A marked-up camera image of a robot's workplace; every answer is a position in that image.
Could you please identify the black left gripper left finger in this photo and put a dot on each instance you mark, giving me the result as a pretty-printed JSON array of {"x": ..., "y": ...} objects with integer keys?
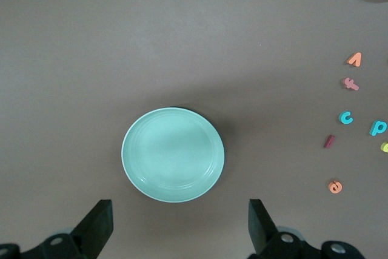
[{"x": 94, "y": 228}]

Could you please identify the pink foam letter f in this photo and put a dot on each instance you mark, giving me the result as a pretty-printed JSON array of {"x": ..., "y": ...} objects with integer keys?
[{"x": 350, "y": 84}]

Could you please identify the yellow foam letter s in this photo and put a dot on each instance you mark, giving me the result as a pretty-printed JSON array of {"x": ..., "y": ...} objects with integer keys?
[{"x": 385, "y": 147}]

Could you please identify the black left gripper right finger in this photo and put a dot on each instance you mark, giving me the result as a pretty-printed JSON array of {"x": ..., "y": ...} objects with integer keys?
[{"x": 260, "y": 228}]

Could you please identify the teal foam letter p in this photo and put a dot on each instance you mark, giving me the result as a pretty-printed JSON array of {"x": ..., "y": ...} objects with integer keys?
[{"x": 374, "y": 128}]

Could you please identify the orange foam letter e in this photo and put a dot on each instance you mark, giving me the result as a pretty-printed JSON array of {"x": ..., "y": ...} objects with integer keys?
[{"x": 331, "y": 187}]

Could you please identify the orange foam letter v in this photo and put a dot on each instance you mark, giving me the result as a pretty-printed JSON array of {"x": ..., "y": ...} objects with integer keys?
[{"x": 352, "y": 61}]

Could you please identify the dark red foam letter l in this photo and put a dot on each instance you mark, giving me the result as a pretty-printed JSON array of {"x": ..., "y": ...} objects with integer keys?
[{"x": 328, "y": 141}]

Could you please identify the teal foam letter c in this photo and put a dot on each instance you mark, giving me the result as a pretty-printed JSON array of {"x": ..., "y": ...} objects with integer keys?
[{"x": 342, "y": 117}]

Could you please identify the green plate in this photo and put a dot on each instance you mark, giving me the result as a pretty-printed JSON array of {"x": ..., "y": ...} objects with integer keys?
[{"x": 172, "y": 156}]

